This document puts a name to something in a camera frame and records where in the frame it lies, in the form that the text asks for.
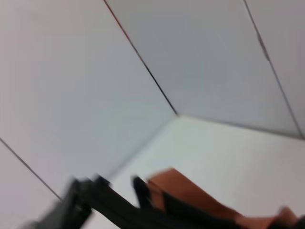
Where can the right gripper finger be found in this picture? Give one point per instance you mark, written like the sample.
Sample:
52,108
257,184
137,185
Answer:
76,198
142,193

